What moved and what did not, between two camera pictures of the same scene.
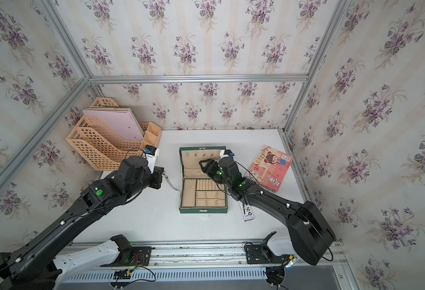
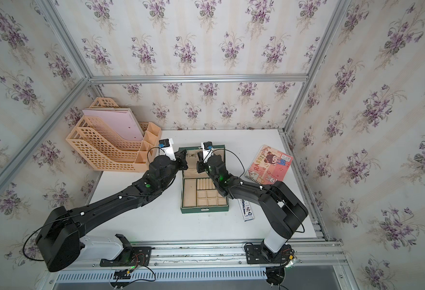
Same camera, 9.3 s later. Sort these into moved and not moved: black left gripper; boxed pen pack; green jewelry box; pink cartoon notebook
Moved: black left gripper
Not moved: boxed pen pack; pink cartoon notebook; green jewelry box
